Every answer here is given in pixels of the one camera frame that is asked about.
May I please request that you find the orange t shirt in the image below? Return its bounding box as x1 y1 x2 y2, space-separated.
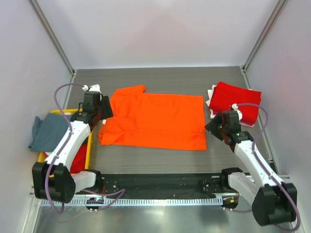
98 85 207 151

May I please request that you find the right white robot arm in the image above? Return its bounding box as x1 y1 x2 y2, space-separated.
205 109 300 226

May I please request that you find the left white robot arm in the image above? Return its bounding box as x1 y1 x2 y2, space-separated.
32 89 113 203

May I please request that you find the folded red t shirt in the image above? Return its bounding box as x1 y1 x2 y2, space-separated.
210 82 261 124

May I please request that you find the folded white t shirt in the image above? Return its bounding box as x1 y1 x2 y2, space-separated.
206 85 217 112

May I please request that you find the red shirt in bin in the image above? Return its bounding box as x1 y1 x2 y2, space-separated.
70 144 87 174

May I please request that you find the grey blue t shirt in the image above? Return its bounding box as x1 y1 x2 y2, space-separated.
28 113 69 152

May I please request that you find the yellow plastic bin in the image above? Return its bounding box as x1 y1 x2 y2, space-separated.
38 109 93 170

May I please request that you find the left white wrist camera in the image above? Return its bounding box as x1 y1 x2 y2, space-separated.
82 84 101 93

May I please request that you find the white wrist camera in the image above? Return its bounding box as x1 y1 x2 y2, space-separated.
82 84 101 93
230 103 242 120

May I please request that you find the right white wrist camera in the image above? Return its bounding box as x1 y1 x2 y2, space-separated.
230 103 242 120

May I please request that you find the left aluminium frame post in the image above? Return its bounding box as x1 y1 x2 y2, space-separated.
28 0 75 76

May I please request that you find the aluminium frame post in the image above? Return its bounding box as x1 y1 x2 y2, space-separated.
242 0 290 72
28 0 75 76

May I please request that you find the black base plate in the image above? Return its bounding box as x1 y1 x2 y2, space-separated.
102 173 237 200

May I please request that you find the white slotted cable duct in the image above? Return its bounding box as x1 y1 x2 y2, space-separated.
40 198 223 207

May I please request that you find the right aluminium frame post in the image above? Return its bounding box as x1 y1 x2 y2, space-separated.
242 0 290 72

